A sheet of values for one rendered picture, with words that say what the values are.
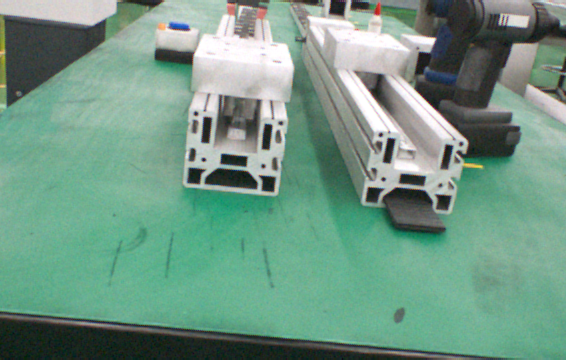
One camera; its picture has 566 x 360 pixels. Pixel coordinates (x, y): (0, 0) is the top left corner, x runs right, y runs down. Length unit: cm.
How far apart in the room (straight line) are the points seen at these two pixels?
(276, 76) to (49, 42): 103
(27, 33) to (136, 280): 124
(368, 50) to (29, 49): 96
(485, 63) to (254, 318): 58
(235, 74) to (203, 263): 26
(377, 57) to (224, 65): 33
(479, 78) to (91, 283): 63
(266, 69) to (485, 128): 37
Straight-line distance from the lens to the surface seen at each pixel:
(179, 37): 129
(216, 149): 66
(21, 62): 170
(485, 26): 91
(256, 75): 71
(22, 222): 59
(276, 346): 46
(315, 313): 49
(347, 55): 97
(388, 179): 69
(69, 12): 166
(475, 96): 94
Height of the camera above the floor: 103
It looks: 20 degrees down
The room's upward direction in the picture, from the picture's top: 8 degrees clockwise
